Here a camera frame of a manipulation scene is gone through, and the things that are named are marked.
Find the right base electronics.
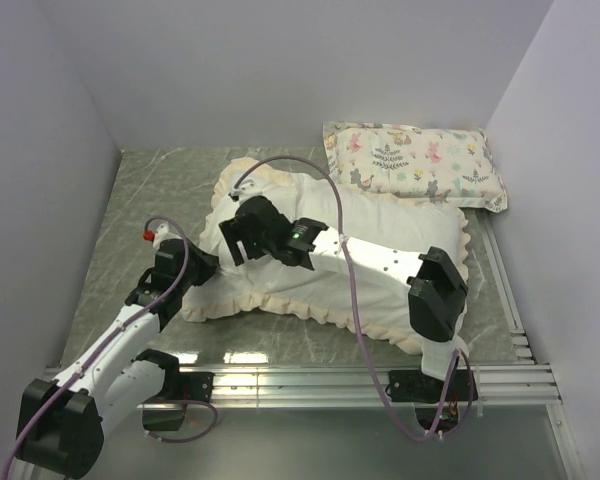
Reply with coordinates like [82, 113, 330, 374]
[415, 408, 469, 435]

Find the grey and cream ruffled pillowcase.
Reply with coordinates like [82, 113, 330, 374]
[183, 157, 471, 330]

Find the aluminium mounting rail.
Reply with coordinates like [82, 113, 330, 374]
[61, 211, 561, 408]

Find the animal print pillow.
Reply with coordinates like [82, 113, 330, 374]
[323, 122, 508, 213]

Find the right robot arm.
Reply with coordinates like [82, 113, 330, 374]
[219, 196, 468, 400]

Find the white pillow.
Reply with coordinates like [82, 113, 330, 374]
[184, 169, 469, 346]

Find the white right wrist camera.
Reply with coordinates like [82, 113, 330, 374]
[228, 179, 263, 204]

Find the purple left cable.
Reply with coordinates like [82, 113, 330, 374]
[0, 215, 219, 480]

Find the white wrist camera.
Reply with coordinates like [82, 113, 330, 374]
[142, 222, 181, 250]
[228, 179, 263, 204]

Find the black left base box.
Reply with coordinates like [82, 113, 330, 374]
[141, 404, 186, 432]

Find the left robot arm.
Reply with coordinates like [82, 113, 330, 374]
[11, 239, 219, 479]

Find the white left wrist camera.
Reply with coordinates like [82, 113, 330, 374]
[142, 222, 181, 250]

